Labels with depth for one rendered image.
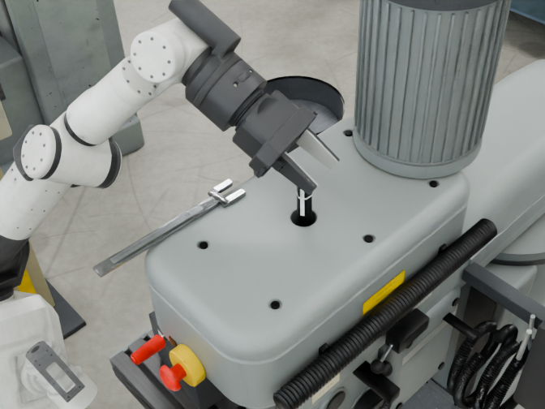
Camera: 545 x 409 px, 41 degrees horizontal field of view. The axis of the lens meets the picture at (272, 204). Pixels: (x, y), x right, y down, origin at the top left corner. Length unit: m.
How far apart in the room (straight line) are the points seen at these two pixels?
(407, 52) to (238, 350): 0.44
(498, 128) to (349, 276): 0.57
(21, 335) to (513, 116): 0.98
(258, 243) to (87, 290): 2.57
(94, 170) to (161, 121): 3.30
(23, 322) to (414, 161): 0.70
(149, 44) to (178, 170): 3.11
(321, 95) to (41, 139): 2.58
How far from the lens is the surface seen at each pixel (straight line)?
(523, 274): 1.49
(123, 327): 3.35
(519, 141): 1.41
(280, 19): 5.27
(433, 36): 0.96
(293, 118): 0.94
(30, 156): 1.10
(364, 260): 0.98
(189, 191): 3.88
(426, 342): 1.37
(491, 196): 1.30
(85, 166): 1.09
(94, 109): 1.05
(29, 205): 1.17
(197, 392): 1.85
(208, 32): 0.93
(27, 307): 1.31
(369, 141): 1.09
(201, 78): 0.93
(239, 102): 0.92
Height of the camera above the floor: 2.62
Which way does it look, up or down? 44 degrees down
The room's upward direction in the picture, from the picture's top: 3 degrees counter-clockwise
